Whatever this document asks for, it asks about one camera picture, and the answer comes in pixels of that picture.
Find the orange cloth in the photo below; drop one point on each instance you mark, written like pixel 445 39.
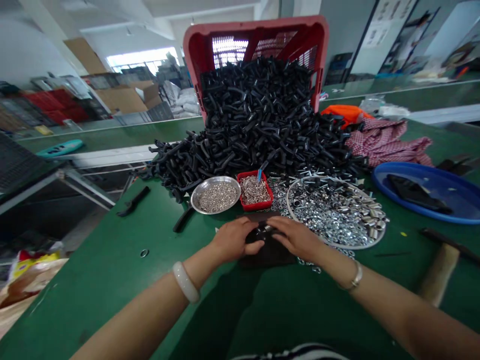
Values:
pixel 343 112

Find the person's right hand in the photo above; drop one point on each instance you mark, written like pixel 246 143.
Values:
pixel 296 236

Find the scattered metal washers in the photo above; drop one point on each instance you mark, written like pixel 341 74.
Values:
pixel 326 258

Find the black rubber mat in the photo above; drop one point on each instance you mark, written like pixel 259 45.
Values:
pixel 267 247

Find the clear plastic bag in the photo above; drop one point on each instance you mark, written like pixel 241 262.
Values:
pixel 386 108

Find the black cloth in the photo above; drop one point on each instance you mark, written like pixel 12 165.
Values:
pixel 416 193

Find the white round tray of washers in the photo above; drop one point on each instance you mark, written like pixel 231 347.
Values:
pixel 337 212

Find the person's right fingers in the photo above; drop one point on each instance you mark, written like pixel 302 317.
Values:
pixel 279 227

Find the person's left hand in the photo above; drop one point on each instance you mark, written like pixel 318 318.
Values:
pixel 228 240

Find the blue plastic basin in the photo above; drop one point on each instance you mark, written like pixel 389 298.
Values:
pixel 431 191

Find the red checkered cloth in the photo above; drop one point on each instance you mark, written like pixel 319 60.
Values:
pixel 386 142

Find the black mesh crate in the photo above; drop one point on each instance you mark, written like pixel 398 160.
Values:
pixel 18 168

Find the colourful plastic bag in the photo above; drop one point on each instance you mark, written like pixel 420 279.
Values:
pixel 26 277

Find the stack of cardboard boxes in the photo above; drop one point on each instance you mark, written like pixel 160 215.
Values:
pixel 120 86

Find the stack of red crates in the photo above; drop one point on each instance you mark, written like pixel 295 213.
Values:
pixel 56 107

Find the red plastic crate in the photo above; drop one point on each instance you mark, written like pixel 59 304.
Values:
pixel 262 41

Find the person's body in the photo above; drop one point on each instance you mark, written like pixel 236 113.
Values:
pixel 288 352

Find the round metal bowl of nuts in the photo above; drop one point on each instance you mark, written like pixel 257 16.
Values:
pixel 215 195

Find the red tray of metal pins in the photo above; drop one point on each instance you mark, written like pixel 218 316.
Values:
pixel 255 192

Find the teal plastic tray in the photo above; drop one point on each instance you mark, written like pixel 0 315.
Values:
pixel 60 148

